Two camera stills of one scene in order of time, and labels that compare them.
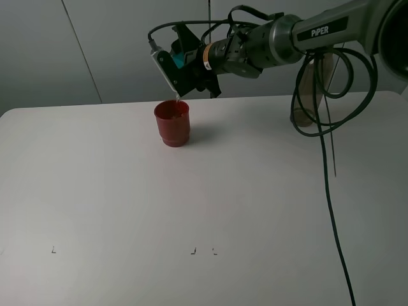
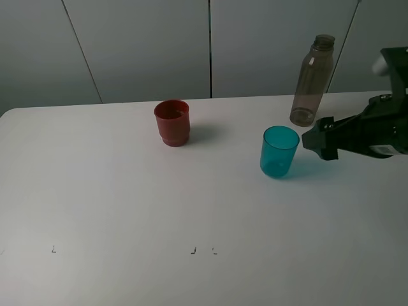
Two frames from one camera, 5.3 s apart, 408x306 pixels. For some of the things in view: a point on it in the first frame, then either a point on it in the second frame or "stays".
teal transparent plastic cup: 178,58 to 279,146
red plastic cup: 173,117 stays
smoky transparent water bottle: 313,86 stays
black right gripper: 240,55 to 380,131
